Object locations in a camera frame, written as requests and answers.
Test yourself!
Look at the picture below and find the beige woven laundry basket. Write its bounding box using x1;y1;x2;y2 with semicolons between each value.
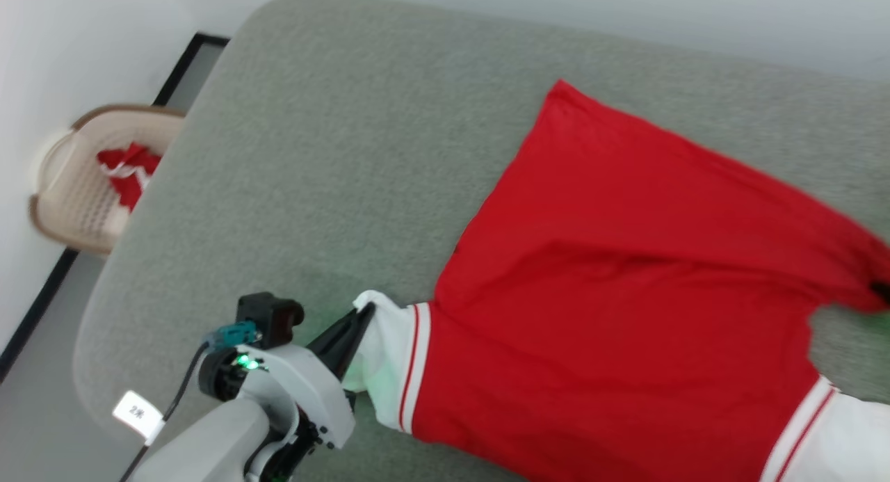
29;104;188;256

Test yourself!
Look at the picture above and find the black floor edge strip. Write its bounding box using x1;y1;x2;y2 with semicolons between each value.
0;31;231;383

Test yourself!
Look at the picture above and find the red and white sports shirt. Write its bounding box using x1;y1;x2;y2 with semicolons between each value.
342;79;890;482

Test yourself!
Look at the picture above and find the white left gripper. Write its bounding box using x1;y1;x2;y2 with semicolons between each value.
239;302;377;450

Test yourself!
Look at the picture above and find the red white garment in basket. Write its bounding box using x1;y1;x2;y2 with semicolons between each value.
97;142;163;214

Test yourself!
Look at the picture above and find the white paper cable label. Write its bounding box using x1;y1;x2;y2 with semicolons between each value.
112;389;166;447

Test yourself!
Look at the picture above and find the black cable with teal plug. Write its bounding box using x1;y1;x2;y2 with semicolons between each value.
118;321;262;482

